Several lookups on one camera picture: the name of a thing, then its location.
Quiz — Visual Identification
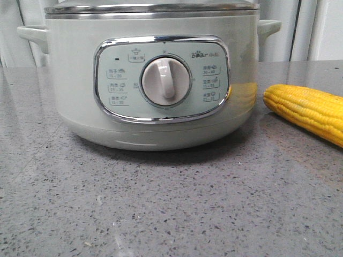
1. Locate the glass pot lid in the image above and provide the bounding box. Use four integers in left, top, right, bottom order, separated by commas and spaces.
44, 0, 259, 14

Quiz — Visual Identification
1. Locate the yellow corn cob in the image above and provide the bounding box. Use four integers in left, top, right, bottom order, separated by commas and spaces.
263, 84, 342, 147

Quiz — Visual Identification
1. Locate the pale green electric pot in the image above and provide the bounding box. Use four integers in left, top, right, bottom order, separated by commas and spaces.
17, 5, 281, 151

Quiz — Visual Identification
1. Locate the black power cable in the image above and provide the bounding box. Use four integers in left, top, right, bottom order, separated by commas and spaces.
288, 0, 302, 62

